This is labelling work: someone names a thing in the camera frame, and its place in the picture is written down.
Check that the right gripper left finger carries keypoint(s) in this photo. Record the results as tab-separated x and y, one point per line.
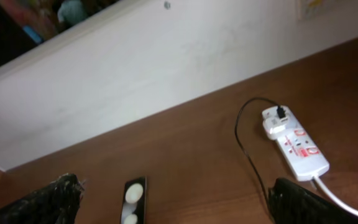
57	202

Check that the black smartphone with white circles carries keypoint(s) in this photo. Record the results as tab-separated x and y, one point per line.
134	201

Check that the blue object beyond partition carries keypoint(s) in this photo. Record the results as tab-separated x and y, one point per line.
33	34

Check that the teal object beyond partition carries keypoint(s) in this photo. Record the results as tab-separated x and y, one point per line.
72	12

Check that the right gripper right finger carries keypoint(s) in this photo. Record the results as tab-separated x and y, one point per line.
290	203

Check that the white power strip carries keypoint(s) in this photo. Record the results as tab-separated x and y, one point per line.
303	156

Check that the white USB charger plug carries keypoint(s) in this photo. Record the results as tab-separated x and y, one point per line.
275	126

